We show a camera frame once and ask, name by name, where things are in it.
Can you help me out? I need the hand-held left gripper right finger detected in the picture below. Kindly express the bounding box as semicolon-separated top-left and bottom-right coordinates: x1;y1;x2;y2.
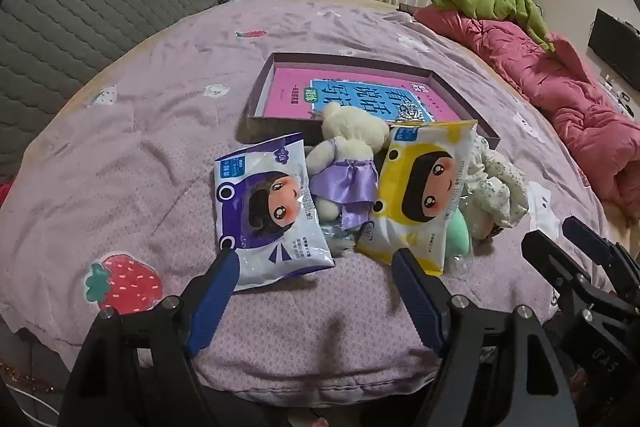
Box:
391;248;581;427

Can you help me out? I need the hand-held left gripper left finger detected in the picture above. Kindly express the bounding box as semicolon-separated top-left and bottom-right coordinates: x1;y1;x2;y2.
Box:
57;248;241;427

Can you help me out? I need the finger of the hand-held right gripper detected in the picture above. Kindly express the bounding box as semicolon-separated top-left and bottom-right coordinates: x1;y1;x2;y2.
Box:
521;231;621;313
562;216;640;298

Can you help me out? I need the green sponge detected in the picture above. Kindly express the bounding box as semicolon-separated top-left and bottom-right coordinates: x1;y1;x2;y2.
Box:
444;197;476;279

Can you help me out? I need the white floral scrunchie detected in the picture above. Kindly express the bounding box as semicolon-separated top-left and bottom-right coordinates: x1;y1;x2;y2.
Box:
457;134;530;240

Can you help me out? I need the purple wipes packet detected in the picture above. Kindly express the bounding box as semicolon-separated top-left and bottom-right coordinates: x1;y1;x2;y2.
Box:
214;132;335;293

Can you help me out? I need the yellow wipes packet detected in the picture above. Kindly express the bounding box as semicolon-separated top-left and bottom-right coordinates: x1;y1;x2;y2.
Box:
355;120;478;278

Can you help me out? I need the pale green tissue pack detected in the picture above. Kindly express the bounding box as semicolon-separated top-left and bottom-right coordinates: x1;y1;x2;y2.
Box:
319;219;362;259

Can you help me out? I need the grey-brown cardboard box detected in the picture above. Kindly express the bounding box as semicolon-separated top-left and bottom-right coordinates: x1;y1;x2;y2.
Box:
239;52;501;152

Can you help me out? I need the cream teddy bear purple dress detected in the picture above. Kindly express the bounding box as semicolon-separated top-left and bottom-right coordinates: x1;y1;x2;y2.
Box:
305;102;392;230

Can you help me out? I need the pink quilt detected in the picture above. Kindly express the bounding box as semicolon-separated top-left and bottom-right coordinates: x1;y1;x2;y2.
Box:
412;4;640;223

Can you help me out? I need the lilac printed bedspread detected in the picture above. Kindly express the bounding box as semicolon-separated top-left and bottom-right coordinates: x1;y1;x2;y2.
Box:
0;0;621;408

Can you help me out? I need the black television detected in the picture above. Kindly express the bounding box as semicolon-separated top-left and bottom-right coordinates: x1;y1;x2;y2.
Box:
587;9;640;92

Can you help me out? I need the pink and blue book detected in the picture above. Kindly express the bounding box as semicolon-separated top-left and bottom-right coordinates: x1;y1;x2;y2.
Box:
264;67;468;124

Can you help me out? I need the green blanket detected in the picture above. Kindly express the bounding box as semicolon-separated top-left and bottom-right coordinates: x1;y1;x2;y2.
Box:
429;0;557;54

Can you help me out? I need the grey quilted headboard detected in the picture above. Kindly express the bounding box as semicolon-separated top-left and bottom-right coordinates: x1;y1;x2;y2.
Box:
0;0;246;172

